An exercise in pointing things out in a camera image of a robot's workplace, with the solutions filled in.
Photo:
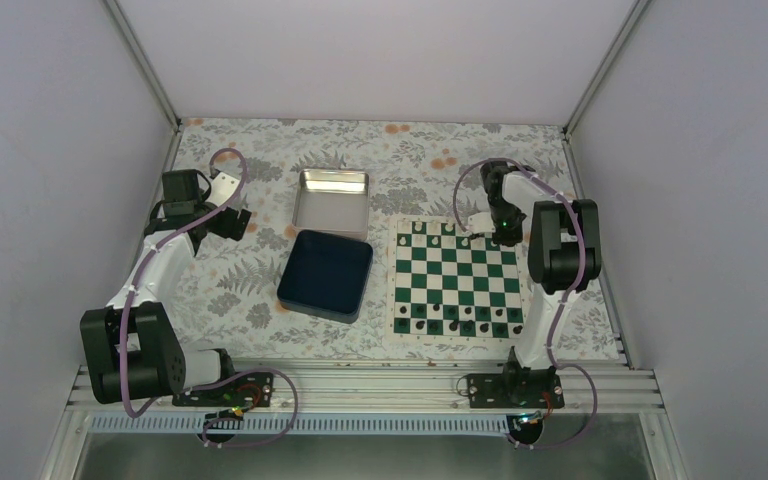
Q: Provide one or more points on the blue square tray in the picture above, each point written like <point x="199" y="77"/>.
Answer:
<point x="326" y="276"/>

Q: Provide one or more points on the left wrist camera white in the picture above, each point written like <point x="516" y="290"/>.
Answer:
<point x="223" y="187"/>

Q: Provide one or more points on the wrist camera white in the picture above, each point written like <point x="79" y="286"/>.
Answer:
<point x="480" y="223"/>
<point x="223" y="187"/>

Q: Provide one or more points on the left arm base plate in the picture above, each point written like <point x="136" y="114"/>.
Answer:
<point x="253" y="390"/>

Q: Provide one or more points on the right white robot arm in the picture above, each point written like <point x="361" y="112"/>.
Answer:
<point x="563" y="257"/>

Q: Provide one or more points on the black chess pieces row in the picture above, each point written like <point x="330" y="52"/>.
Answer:
<point x="456" y="321"/>

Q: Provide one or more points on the silver metal tin tray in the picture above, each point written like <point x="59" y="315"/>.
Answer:
<point x="333" y="201"/>

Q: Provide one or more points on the aluminium rail frame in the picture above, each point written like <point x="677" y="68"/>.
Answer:
<point x="367" y="399"/>

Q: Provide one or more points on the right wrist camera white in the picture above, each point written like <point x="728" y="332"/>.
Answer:
<point x="480" y="223"/>

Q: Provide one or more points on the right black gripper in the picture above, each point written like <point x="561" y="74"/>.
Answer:
<point x="513" y="237"/>

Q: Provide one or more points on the green white chess board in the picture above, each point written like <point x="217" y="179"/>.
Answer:
<point x="431" y="260"/>

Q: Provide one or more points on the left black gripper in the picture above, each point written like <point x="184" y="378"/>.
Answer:
<point x="225" y="228"/>

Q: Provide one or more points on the floral patterned table mat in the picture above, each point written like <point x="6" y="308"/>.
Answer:
<point x="227" y="296"/>

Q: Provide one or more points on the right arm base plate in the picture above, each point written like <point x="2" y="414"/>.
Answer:
<point x="531" y="390"/>

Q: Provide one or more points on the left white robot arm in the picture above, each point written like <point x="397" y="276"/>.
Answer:
<point x="130" y="346"/>

